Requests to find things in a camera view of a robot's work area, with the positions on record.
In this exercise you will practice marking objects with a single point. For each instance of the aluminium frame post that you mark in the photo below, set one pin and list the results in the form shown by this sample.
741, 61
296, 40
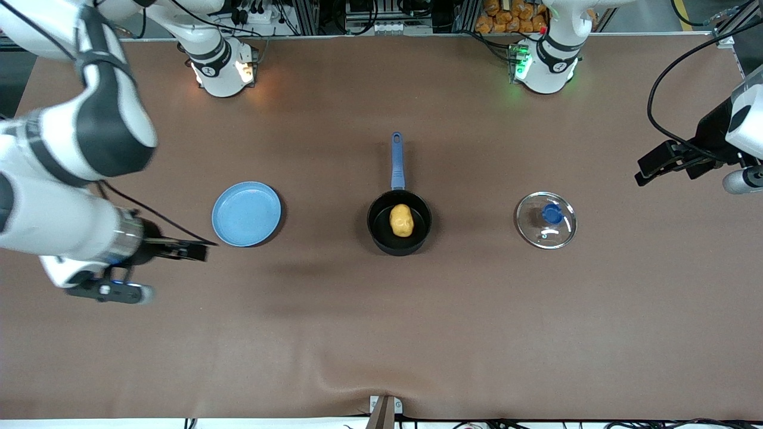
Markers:
736, 24

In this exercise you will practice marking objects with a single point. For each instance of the white power strip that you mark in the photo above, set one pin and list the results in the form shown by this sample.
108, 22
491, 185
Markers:
256, 12

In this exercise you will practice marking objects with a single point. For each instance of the glass lid with blue knob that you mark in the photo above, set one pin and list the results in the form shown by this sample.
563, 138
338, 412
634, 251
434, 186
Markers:
551, 229

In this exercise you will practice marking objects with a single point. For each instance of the bag of orange items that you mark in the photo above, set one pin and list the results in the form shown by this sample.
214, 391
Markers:
506, 15

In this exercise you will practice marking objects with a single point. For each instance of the yellow potato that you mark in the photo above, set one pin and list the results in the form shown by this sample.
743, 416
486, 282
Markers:
402, 220

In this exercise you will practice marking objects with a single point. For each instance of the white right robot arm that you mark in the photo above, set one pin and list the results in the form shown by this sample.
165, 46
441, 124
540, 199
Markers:
107, 131

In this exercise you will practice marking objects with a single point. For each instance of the brown table cover mat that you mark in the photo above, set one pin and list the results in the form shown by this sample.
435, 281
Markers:
357, 328

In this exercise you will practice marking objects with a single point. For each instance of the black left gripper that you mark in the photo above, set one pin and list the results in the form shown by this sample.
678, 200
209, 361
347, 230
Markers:
709, 138

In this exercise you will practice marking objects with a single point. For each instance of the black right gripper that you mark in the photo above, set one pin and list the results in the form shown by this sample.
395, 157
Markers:
147, 241

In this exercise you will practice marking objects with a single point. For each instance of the light blue plate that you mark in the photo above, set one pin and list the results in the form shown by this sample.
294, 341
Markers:
246, 214

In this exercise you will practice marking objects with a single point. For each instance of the metal table edge bracket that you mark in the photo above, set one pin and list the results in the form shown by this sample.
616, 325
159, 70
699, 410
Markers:
384, 411

